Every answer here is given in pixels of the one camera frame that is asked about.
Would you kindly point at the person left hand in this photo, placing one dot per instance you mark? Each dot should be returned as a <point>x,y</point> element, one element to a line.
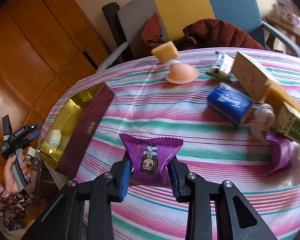
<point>9,180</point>

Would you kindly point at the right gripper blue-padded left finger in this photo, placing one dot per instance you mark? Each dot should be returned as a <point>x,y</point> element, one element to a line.
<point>121,179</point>

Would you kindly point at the white box on shelf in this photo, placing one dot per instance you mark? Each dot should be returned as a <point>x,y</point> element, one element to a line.
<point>285,11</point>

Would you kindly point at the gold tin box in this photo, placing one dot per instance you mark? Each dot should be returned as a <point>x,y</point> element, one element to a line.
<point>77,121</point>

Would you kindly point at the large yellow sponge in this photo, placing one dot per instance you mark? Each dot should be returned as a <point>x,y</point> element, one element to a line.
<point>275,96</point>

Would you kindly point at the purple snack packet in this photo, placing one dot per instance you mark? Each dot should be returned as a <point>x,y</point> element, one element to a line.
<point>150,158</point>

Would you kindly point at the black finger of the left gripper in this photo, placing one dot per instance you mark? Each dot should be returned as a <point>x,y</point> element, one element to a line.
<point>6,125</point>

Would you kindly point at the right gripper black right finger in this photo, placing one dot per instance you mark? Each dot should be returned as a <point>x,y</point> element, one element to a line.
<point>177,172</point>

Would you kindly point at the tan cardboard box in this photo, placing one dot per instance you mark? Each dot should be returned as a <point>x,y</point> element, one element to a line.
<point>252,76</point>

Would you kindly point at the white knotted cloth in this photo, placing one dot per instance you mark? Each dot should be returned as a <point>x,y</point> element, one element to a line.
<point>264,119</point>

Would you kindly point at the grey yellow blue armchair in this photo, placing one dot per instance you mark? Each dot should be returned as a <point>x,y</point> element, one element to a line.
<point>175,15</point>

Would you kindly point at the blue Tempo tissue pack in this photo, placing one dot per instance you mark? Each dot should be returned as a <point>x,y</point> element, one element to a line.
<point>230,103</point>

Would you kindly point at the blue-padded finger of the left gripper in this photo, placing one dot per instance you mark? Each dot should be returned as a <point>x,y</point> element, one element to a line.
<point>33,135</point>

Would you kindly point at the green edged snack packet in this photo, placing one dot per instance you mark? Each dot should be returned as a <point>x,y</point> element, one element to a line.
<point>221,68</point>

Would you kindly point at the striped tablecloth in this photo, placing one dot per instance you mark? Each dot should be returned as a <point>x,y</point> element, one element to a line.
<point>146,106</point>

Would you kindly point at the black rolled mat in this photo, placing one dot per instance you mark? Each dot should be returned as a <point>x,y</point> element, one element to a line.
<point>120,25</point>

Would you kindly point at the peach silicone cup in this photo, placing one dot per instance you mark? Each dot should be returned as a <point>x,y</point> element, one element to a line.
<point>181,73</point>

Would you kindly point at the green white oil box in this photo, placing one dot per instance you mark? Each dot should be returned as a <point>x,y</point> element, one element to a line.
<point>288,122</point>

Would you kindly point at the small yellow sponge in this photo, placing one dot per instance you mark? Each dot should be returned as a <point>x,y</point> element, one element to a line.
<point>165,52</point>

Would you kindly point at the wooden wardrobe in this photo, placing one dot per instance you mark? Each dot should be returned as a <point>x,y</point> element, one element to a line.
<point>46,46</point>

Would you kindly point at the maroon puffer jacket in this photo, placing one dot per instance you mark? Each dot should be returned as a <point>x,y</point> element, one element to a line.
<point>205,33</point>

